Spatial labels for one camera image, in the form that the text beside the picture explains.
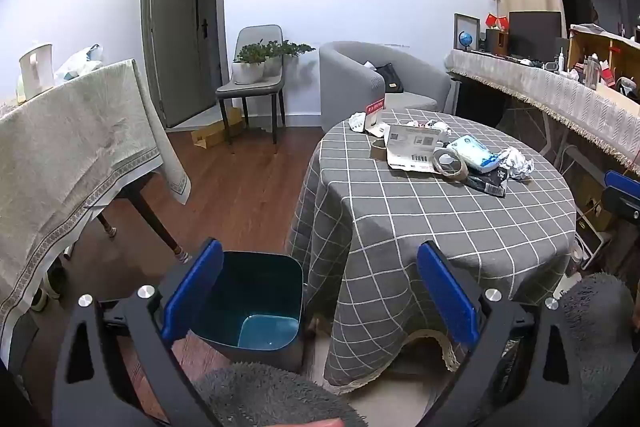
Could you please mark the white squeeze bottle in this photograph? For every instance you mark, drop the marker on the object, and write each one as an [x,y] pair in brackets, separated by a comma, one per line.
[562,59]

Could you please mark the brown tape roll core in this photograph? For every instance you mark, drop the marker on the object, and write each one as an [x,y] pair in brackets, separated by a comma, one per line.
[374,152]

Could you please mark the black handbag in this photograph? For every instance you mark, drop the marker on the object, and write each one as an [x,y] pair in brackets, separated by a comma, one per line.
[391,79]

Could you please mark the small blue globe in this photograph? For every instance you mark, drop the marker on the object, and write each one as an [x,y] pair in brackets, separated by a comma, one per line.
[465,38]

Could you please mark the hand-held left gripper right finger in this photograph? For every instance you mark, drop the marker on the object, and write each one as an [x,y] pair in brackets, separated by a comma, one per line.
[447,292]

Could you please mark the grey door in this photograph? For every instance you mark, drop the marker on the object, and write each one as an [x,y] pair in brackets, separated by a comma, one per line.
[175,47]

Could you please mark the white plastic bag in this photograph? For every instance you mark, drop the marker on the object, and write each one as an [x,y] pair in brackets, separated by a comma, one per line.
[75,64]

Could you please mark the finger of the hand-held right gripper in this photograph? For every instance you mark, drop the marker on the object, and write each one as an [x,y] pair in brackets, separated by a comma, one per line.
[622,206]
[625,184]

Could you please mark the spreading green potted plant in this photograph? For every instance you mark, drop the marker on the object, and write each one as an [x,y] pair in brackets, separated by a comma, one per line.
[290,48]

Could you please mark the black monitor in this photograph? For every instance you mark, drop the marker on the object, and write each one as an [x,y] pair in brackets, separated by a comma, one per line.
[532,34]

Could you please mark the grey dining chair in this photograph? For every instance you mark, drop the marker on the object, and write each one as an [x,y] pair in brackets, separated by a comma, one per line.
[250,87]

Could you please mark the framed picture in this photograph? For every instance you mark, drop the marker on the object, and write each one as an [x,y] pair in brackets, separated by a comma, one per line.
[459,24]

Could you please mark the black tissue packet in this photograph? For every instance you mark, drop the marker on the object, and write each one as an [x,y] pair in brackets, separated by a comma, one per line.
[490,182]

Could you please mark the flattened white cardboard box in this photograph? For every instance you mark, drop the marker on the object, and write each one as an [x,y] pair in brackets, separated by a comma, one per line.
[410,152]

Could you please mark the flat brown cardboard box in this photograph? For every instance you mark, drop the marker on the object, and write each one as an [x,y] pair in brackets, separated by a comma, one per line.
[210,137]

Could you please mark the dark teal trash bin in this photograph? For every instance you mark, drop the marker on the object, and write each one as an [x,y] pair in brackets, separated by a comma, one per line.
[260,287]

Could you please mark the open cardboard box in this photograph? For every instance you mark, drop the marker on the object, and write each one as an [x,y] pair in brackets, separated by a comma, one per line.
[600,39]

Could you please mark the red label white carton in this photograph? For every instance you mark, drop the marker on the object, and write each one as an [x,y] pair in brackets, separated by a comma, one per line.
[375,114]

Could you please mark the grey armchair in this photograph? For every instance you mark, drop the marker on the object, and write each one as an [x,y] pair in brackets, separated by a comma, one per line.
[350,77]

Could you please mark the crumpled white paper ball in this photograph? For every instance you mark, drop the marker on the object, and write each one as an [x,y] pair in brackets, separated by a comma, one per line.
[517,163]

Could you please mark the beige fringed desk cloth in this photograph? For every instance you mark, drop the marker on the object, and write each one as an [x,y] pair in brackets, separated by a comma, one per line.
[550,92]

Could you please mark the small red flags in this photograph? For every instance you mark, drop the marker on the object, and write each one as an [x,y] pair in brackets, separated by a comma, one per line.
[495,21]

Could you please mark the white electric kettle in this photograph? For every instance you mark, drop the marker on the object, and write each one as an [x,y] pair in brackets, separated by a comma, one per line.
[37,72]

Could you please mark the potted plant in white pot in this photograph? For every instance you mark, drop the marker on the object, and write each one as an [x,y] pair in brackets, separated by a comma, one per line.
[248,72]

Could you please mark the beige floor rug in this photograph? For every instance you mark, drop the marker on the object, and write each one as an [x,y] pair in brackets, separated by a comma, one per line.
[320,357]

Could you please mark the grey checked tablecloth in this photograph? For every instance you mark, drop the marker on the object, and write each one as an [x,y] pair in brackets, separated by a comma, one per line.
[425,217]

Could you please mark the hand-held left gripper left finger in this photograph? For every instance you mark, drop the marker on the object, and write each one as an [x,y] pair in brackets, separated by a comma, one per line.
[195,292]

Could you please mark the blue wet wipes packet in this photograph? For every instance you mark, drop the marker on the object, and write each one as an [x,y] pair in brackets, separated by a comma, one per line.
[472,154]

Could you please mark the beige patterned tablecloth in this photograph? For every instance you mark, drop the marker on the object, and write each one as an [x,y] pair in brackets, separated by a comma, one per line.
[65,147]

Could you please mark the person's grey fleece pants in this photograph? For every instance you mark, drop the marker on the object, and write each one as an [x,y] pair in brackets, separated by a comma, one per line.
[260,392]

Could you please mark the crumpled white wrapper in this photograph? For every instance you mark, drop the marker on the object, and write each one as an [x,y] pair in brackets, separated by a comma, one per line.
[432,125]

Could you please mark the dark wooden table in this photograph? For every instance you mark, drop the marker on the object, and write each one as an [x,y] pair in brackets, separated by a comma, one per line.
[150,212]

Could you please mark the brown wooden speaker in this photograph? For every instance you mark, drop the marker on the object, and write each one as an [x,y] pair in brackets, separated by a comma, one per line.
[496,42]

